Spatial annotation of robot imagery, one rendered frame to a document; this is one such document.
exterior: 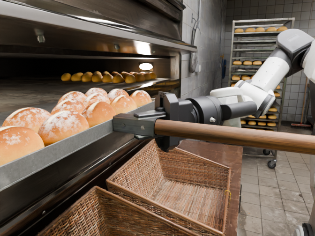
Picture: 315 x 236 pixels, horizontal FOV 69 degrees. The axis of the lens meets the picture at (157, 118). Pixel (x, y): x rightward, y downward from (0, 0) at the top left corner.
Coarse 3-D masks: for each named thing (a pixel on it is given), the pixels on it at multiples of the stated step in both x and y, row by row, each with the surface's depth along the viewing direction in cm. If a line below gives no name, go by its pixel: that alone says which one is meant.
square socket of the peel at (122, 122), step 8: (120, 120) 45; (128, 120) 45; (136, 120) 44; (144, 120) 44; (152, 120) 43; (120, 128) 46; (128, 128) 45; (136, 128) 45; (144, 128) 44; (152, 128) 43; (152, 136) 44
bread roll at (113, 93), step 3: (114, 90) 69; (117, 90) 68; (120, 90) 69; (123, 90) 71; (111, 93) 67; (114, 93) 67; (117, 93) 68; (120, 93) 68; (123, 93) 69; (126, 93) 71; (108, 96) 67; (111, 96) 67; (114, 96) 67; (111, 99) 66
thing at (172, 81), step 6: (144, 84) 141; (150, 84) 141; (156, 84) 145; (162, 84) 155; (168, 84) 167; (174, 84) 182; (126, 90) 111; (132, 90) 115; (144, 90) 129; (150, 90) 137
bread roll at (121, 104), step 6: (120, 96) 57; (126, 96) 57; (114, 102) 55; (120, 102) 55; (126, 102) 56; (132, 102) 58; (114, 108) 54; (120, 108) 54; (126, 108) 55; (132, 108) 57
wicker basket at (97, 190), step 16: (96, 192) 87; (80, 208) 79; (96, 208) 86; (112, 208) 87; (128, 208) 84; (144, 208) 83; (64, 224) 72; (80, 224) 78; (96, 224) 85; (112, 224) 90; (128, 224) 86; (160, 224) 81; (176, 224) 79
